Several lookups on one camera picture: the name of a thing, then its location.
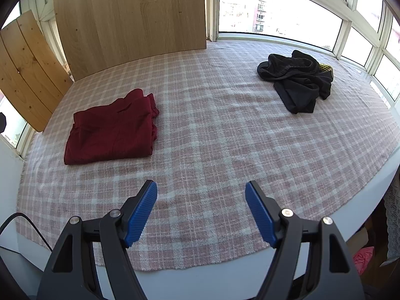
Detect cardboard box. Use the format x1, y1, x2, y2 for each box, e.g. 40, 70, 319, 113
347, 228, 370, 257

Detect black cable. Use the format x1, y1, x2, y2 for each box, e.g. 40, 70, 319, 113
0, 212, 54, 254

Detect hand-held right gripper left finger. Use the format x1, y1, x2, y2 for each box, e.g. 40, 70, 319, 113
37, 179, 158, 300

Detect knotty pine wooden board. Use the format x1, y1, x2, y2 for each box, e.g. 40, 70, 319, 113
0, 9, 74, 133

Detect folded dark red garment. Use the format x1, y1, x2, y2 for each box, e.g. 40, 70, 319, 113
64, 89, 161, 166

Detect light oak wooden board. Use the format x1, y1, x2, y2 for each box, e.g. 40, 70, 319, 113
53, 0, 207, 82

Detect pink bag under table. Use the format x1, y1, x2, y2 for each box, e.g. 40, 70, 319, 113
353, 246, 375, 276

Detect white window frame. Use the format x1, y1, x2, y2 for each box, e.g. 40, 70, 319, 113
0, 0, 400, 160

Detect pink plaid blanket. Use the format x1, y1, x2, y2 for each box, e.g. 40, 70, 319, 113
15, 42, 400, 271

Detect black pants with yellow print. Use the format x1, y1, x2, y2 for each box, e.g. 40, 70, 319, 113
257, 49, 334, 115

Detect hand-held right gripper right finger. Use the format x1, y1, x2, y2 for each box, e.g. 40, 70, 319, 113
244, 180, 366, 300

